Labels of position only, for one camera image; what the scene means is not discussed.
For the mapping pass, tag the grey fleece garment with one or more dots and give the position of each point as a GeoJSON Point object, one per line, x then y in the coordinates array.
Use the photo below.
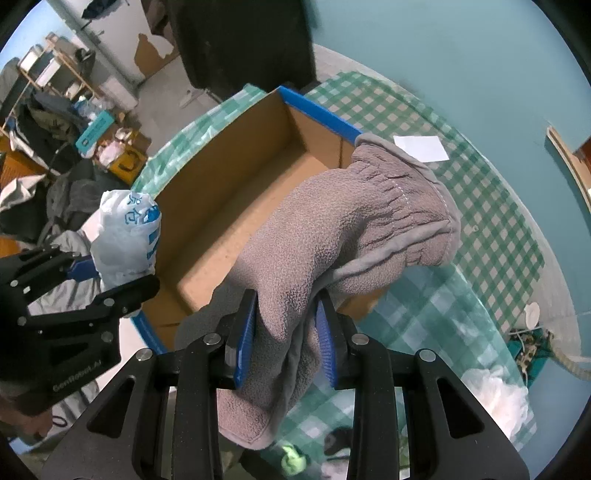
{"type": "Point", "coordinates": [350, 231]}

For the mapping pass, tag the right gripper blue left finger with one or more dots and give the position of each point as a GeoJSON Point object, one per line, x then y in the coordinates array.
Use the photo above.
{"type": "Point", "coordinates": [238, 344]}

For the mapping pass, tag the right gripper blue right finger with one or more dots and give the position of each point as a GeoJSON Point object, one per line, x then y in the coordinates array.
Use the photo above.
{"type": "Point", "coordinates": [334, 330]}

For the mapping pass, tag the blue cardboard box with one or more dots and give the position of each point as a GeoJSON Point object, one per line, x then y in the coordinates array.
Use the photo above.
{"type": "Point", "coordinates": [216, 182]}

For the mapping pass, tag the green checked tablecloth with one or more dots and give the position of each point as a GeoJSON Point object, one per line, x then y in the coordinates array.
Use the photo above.
{"type": "Point", "coordinates": [460, 309]}

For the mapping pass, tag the white blue printed sock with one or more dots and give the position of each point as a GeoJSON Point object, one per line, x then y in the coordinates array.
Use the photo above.
{"type": "Point", "coordinates": [128, 235]}

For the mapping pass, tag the white mesh bath pouf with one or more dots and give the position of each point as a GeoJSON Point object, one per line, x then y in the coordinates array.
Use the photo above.
{"type": "Point", "coordinates": [501, 391]}

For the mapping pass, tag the teal box on floor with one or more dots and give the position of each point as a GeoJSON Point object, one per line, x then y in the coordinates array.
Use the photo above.
{"type": "Point", "coordinates": [94, 132]}

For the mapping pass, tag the dark hanging coat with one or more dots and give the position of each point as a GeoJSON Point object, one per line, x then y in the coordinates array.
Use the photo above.
{"type": "Point", "coordinates": [225, 45]}

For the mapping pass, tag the white paper sheet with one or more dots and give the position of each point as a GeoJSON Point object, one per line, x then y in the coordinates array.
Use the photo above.
{"type": "Point", "coordinates": [426, 149]}

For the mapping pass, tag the yellow bag on floor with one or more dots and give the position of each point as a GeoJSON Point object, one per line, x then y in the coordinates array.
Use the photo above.
{"type": "Point", "coordinates": [128, 165]}

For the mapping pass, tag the black sock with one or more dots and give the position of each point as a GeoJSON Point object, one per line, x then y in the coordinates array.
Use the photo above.
{"type": "Point", "coordinates": [338, 440]}

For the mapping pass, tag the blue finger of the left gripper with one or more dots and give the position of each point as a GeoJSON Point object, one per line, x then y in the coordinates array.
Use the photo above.
{"type": "Point", "coordinates": [120, 295]}
{"type": "Point", "coordinates": [30, 274]}

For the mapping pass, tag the person left hand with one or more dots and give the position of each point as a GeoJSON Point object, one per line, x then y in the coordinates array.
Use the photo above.
{"type": "Point", "coordinates": [33, 426]}

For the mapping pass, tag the white power strip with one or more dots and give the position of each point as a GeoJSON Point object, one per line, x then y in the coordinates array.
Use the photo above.
{"type": "Point", "coordinates": [529, 346]}

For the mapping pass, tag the wooden shelf rack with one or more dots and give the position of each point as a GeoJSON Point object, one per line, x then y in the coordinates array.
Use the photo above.
{"type": "Point", "coordinates": [60, 68]}

